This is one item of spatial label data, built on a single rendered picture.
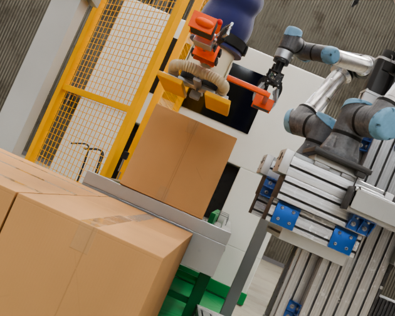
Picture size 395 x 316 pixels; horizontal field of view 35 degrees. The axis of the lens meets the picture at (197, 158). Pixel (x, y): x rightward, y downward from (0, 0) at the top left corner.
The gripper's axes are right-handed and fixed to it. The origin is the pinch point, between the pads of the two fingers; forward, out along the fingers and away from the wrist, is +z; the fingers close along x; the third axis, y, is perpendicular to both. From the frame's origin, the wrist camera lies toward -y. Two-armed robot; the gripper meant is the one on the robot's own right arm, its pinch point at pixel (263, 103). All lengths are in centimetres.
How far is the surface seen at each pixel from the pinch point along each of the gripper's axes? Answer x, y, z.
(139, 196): -33, -5, 59
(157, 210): -24, -5, 62
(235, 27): -21.6, 39.3, -15.5
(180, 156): -24.1, -6.4, 35.6
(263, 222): 26, -59, 48
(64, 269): -31, 119, 77
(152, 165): -34, -5, 45
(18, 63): -430, -888, -36
